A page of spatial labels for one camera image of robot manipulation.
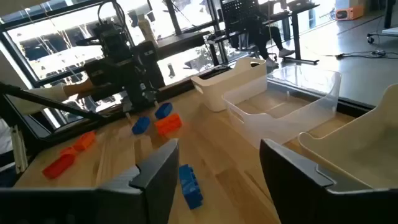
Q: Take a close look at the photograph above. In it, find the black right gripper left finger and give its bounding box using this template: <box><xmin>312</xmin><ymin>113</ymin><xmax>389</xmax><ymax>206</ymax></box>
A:
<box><xmin>0</xmin><ymin>138</ymin><xmax>180</xmax><ymax>224</ymax></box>

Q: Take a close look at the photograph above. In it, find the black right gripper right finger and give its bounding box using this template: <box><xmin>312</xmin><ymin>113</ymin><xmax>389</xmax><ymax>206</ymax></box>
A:
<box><xmin>259</xmin><ymin>138</ymin><xmax>398</xmax><ymax>224</ymax></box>

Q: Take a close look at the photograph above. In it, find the orange toy brick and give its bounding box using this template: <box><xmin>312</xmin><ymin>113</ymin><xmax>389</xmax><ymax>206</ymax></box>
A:
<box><xmin>154</xmin><ymin>113</ymin><xmax>183</xmax><ymax>136</ymax></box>
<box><xmin>73</xmin><ymin>130</ymin><xmax>96</xmax><ymax>152</ymax></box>
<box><xmin>58</xmin><ymin>146</ymin><xmax>77</xmax><ymax>158</ymax></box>

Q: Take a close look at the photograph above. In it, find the white plastic bin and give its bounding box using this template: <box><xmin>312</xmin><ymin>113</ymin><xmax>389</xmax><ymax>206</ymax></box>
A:
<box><xmin>191</xmin><ymin>57</ymin><xmax>268</xmax><ymax>113</ymax></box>
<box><xmin>298</xmin><ymin>83</ymin><xmax>398</xmax><ymax>190</ymax></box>

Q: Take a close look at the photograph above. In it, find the clear plastic bin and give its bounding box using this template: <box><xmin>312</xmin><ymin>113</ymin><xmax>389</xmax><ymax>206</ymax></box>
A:
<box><xmin>222</xmin><ymin>65</ymin><xmax>342</xmax><ymax>150</ymax></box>

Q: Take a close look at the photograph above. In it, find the red toy brick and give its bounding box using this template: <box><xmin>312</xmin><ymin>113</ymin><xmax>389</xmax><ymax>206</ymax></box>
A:
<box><xmin>42</xmin><ymin>152</ymin><xmax>76</xmax><ymax>180</ymax></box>

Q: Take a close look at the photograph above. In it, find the person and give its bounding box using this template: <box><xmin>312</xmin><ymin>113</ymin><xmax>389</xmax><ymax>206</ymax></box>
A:
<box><xmin>9</xmin><ymin>79</ymin><xmax>94</xmax><ymax>116</ymax></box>
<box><xmin>248</xmin><ymin>15</ymin><xmax>296</xmax><ymax>68</ymax></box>

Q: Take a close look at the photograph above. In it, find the black office chair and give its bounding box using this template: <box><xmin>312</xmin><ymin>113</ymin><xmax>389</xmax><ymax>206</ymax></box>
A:
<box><xmin>221</xmin><ymin>0</ymin><xmax>264</xmax><ymax>52</ymax></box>

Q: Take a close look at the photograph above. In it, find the orange appliance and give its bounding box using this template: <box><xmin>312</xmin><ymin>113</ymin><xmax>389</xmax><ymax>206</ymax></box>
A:
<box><xmin>335</xmin><ymin>5</ymin><xmax>364</xmax><ymax>21</ymax></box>

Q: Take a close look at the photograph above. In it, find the black floor cable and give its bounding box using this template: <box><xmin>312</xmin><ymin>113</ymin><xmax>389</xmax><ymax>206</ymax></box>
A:
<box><xmin>320</xmin><ymin>49</ymin><xmax>388</xmax><ymax>60</ymax></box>

